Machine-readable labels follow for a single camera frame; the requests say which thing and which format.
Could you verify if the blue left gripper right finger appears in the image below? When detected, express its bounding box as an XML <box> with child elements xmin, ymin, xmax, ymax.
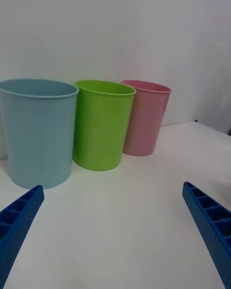
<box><xmin>182</xmin><ymin>182</ymin><xmax>231</xmax><ymax>289</ymax></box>

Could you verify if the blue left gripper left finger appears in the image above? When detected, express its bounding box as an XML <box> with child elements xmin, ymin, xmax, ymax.
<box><xmin>0</xmin><ymin>184</ymin><xmax>45</xmax><ymax>289</ymax></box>

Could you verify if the pale blue plastic bin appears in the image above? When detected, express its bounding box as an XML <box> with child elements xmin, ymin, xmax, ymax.
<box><xmin>0</xmin><ymin>79</ymin><xmax>79</xmax><ymax>190</ymax></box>

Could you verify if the green plastic bin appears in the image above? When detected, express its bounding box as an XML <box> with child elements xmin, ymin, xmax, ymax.
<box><xmin>73</xmin><ymin>79</ymin><xmax>137</xmax><ymax>172</ymax></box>

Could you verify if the pink plastic bin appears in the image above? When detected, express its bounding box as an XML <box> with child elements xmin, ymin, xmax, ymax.
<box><xmin>122</xmin><ymin>79</ymin><xmax>172</xmax><ymax>157</ymax></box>

